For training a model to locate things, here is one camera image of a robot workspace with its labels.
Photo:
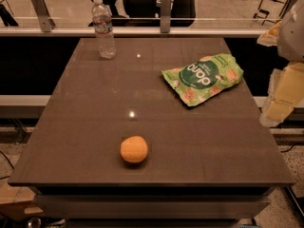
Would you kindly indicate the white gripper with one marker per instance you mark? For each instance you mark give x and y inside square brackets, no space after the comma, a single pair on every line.
[293,37]

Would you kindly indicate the green rice chip bag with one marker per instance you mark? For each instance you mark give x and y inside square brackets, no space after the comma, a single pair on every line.
[204,79]

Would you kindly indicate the clear plastic water bottle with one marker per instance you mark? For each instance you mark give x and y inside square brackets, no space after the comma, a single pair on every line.
[102,23]

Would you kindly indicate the wooden stool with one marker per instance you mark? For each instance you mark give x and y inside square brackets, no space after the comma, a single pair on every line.
[270,11]

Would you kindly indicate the black office chair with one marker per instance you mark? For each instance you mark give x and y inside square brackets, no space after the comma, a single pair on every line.
[143,13]

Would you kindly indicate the orange fruit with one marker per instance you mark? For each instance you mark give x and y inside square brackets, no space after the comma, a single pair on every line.
[134,149]

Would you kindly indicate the middle metal railing bracket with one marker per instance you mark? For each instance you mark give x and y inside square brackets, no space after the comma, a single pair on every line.
[165,16]

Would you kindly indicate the metal railing bracket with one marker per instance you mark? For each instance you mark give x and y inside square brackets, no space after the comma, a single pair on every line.
[165,16]
[46,23]

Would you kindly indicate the left metal railing bracket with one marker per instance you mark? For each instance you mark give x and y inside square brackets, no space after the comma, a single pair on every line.
[46,23]

